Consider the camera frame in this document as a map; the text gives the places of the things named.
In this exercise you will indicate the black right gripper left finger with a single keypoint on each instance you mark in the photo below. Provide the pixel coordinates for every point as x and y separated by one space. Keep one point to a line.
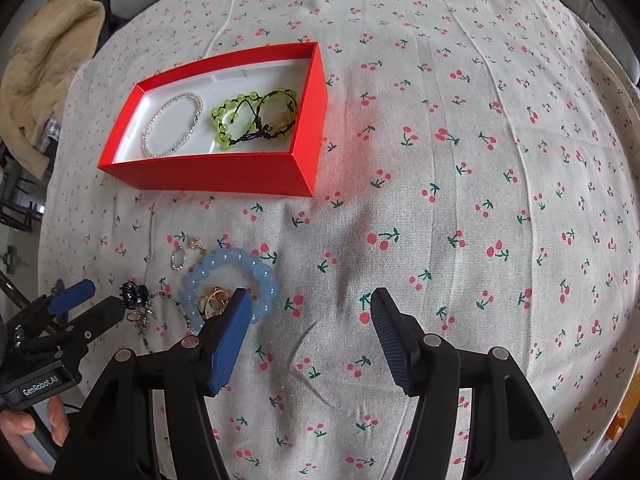
113 435

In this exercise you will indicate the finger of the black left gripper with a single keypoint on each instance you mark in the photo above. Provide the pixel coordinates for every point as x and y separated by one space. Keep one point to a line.
90 325
66 299

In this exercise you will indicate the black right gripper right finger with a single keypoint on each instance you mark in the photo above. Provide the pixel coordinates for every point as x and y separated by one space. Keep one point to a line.
510 436

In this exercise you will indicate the person left hand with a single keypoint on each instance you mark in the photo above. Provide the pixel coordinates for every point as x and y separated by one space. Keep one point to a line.
16 425

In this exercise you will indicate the gold rings cluster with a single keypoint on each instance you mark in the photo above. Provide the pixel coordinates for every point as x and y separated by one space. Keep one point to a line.
214 302

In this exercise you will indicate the small gold earring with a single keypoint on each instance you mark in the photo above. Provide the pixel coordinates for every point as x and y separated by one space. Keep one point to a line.
196 244

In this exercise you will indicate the beige quilted blanket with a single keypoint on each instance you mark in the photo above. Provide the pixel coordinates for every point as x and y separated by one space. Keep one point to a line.
43 60

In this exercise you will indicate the red cardboard box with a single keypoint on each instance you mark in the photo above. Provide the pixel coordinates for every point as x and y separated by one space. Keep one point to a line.
247 121

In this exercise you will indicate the cherry print bed sheet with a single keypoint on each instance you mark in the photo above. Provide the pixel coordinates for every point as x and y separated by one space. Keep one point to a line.
479 160

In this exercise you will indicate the deer print pillow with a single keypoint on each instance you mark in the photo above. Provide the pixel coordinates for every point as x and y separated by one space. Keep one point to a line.
601 19

